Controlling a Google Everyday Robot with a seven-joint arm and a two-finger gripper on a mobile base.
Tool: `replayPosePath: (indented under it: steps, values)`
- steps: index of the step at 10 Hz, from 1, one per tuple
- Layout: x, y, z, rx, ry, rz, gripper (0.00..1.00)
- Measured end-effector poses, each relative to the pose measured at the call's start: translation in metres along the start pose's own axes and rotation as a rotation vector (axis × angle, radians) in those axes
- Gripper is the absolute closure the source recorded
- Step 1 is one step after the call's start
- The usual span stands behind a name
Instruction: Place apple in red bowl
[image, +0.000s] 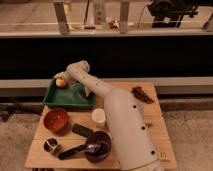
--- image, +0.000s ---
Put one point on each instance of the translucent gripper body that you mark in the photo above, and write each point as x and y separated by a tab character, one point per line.
61	75

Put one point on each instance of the orange apple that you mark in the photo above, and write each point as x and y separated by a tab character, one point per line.
60	83

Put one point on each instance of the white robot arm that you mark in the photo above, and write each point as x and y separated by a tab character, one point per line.
133	146

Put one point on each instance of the red bowl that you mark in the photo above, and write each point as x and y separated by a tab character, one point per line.
55	120

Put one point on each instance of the dark maroon bowl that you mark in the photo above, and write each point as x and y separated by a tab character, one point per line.
103	140

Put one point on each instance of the green plastic tray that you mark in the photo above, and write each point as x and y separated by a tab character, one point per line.
68	97

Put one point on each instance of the yellow banana piece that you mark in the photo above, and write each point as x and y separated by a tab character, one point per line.
87	91

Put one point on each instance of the white cup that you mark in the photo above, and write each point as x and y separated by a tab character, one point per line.
98	116

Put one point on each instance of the black rectangular remote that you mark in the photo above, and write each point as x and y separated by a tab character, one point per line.
82	130

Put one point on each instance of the small metal can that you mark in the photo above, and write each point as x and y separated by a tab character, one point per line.
51	145

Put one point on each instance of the black machine in background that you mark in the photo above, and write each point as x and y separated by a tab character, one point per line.
169	13

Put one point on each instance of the black handled ladle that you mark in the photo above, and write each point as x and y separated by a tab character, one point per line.
90	148

